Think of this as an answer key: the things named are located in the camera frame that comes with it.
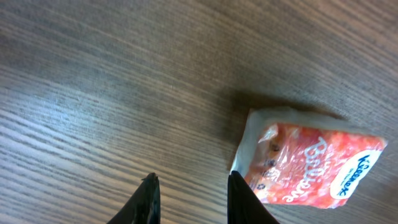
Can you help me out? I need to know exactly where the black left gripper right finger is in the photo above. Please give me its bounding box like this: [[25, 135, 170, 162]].
[[228, 170, 279, 224]]

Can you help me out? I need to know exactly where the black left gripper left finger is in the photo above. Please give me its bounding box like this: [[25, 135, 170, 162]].
[[108, 172, 160, 224]]

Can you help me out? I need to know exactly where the orange Kleenex tissue pack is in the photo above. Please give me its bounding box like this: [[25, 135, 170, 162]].
[[231, 108, 387, 208]]

